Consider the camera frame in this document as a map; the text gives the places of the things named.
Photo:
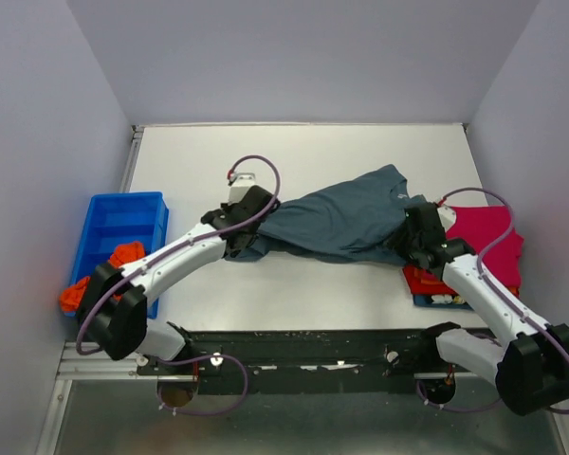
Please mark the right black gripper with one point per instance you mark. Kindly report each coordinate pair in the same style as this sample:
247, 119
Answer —
398, 242

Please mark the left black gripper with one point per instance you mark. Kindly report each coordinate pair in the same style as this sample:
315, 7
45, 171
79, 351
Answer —
229, 209

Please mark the teal grey t-shirt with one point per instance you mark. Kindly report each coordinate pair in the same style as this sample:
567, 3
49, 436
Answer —
349, 222

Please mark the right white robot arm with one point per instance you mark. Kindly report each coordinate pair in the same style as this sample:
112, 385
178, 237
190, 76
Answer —
528, 360

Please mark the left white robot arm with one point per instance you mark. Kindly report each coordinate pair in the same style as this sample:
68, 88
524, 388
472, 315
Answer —
112, 315

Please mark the folded red t-shirt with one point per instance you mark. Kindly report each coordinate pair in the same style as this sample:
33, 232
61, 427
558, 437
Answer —
421, 282

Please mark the folded magenta t-shirt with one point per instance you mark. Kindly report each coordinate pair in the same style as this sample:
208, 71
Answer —
479, 226

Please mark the folded navy patterned t-shirt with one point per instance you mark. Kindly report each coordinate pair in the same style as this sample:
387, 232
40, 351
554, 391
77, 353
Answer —
441, 301

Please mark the blue plastic bin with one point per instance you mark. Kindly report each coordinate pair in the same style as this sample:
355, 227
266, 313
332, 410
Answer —
118, 228

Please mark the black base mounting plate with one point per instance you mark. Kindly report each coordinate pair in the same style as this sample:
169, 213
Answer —
310, 362

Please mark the crumpled orange t-shirt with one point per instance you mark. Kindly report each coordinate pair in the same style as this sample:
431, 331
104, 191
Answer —
71, 298

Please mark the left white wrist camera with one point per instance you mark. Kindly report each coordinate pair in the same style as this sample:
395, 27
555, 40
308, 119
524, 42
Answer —
239, 184

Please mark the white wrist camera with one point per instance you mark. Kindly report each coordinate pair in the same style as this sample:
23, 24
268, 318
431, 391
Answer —
447, 216
239, 184

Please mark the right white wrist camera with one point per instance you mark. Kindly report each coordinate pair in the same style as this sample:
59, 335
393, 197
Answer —
447, 216

